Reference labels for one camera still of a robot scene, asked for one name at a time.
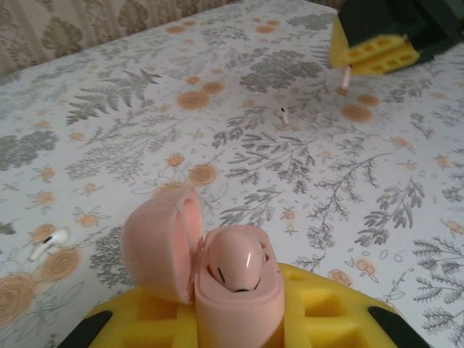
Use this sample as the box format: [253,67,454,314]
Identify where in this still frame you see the pink earbud charging case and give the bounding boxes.
[121,183,287,348]

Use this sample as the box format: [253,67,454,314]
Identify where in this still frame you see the pink wireless earbud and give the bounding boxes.
[339,64,353,92]
[207,228,268,294]

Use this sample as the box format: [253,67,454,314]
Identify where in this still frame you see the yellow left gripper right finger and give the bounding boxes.
[275,262,431,348]

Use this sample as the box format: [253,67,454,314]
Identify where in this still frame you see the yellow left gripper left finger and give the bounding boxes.
[70,286,199,348]

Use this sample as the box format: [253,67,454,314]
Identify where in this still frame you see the floral tablecloth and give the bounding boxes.
[0,3,464,348]

